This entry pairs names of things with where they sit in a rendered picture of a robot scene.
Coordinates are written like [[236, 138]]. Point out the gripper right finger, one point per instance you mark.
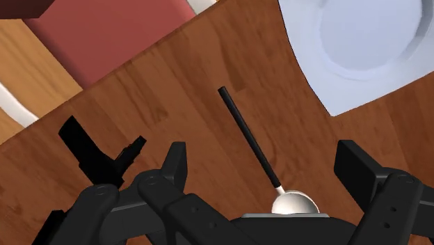
[[393, 203]]

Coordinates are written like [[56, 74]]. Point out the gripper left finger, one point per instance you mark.
[[176, 210]]

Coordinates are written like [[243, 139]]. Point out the white square plate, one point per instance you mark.
[[315, 68]]

